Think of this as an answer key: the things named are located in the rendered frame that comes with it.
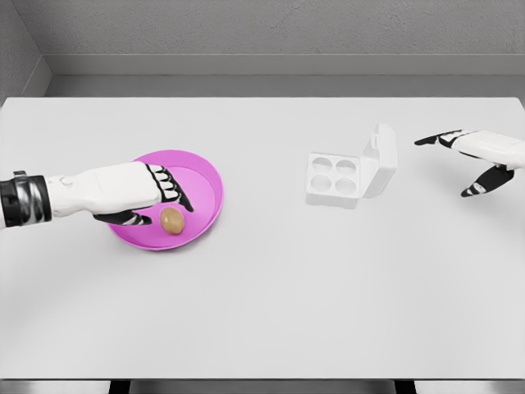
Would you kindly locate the pink round plate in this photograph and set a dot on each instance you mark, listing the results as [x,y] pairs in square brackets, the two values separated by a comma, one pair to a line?
[201,197]

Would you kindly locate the white egg box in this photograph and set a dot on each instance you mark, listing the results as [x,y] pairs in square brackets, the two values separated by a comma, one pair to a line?
[348,178]

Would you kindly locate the brown egg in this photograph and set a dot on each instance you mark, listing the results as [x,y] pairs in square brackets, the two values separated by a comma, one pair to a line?
[172,220]

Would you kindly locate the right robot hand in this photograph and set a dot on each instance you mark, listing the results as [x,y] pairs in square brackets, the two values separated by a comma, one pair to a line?
[488,149]

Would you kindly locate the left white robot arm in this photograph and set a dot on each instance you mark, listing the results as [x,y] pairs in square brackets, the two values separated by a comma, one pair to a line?
[41,197]

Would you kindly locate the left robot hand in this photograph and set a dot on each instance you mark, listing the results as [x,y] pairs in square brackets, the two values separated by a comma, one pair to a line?
[123,186]

